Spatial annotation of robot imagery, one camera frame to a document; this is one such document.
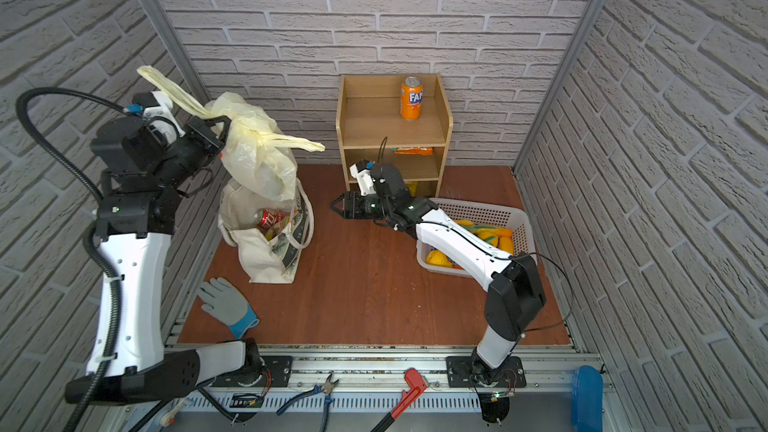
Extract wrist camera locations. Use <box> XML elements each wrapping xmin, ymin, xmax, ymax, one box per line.
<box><xmin>350</xmin><ymin>159</ymin><xmax>375</xmax><ymax>196</ymax></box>
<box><xmin>123</xmin><ymin>91</ymin><xmax>184</xmax><ymax>145</ymax></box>

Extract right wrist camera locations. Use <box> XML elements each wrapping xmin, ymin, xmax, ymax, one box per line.
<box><xmin>350</xmin><ymin>159</ymin><xmax>375</xmax><ymax>196</ymax></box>

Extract orange Fox's candy bag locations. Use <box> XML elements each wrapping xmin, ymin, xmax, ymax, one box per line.
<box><xmin>392</xmin><ymin>147</ymin><xmax>434</xmax><ymax>156</ymax></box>

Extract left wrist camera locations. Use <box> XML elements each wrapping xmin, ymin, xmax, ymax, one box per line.
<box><xmin>123</xmin><ymin>91</ymin><xmax>184</xmax><ymax>145</ymax></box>

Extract grey blue work glove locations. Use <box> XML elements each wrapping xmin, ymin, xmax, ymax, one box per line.
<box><xmin>196</xmin><ymin>278</ymin><xmax>260</xmax><ymax>339</ymax></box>

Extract white floral canvas tote bag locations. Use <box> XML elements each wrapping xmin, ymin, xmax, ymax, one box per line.
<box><xmin>218</xmin><ymin>180</ymin><xmax>315</xmax><ymax>284</ymax></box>

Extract white plastic basket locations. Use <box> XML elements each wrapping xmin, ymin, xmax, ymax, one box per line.
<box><xmin>416</xmin><ymin>198</ymin><xmax>536</xmax><ymax>278</ymax></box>

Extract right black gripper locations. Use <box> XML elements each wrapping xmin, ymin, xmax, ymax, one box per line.
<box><xmin>328</xmin><ymin>193</ymin><xmax>394</xmax><ymax>221</ymax></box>

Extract aluminium mounting rail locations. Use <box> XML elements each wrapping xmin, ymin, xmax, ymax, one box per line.
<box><xmin>116</xmin><ymin>344</ymin><xmax>613</xmax><ymax>415</ymax></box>

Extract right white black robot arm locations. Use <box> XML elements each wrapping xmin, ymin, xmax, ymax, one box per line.
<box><xmin>331</xmin><ymin>160</ymin><xmax>546</xmax><ymax>386</ymax></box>

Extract red cola can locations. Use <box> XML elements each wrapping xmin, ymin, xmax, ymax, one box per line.
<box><xmin>255</xmin><ymin>208</ymin><xmax>289</xmax><ymax>235</ymax></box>

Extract blue plastic container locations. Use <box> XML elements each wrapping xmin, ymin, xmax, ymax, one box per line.
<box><xmin>571</xmin><ymin>366</ymin><xmax>604</xmax><ymax>432</ymax></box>

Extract orange Fanta can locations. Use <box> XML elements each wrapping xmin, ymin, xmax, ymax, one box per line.
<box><xmin>400</xmin><ymin>76</ymin><xmax>423</xmax><ymax>120</ymax></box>

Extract red black clamp tool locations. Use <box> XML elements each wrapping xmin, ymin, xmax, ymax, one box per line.
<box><xmin>371</xmin><ymin>368</ymin><xmax>428</xmax><ymax>432</ymax></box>

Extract yellow banana toy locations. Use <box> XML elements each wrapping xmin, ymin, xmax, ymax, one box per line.
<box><xmin>458</xmin><ymin>220</ymin><xmax>515</xmax><ymax>254</ymax></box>

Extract wooden shelf unit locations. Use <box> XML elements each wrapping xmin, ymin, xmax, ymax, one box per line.
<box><xmin>336</xmin><ymin>74</ymin><xmax>453</xmax><ymax>197</ymax></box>

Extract blue handled pliers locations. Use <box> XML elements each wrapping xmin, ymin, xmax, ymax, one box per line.
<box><xmin>275</xmin><ymin>372</ymin><xmax>341</xmax><ymax>432</ymax></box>

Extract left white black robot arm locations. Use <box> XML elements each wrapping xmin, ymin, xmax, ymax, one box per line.
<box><xmin>65</xmin><ymin>115</ymin><xmax>264</xmax><ymax>405</ymax></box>

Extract cream plastic grocery bag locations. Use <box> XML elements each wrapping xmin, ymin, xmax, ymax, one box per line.
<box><xmin>137</xmin><ymin>66</ymin><xmax>326</xmax><ymax>202</ymax></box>

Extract yellow lemon toy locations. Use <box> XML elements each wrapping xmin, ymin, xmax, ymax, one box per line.
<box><xmin>425</xmin><ymin>250</ymin><xmax>453</xmax><ymax>268</ymax></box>

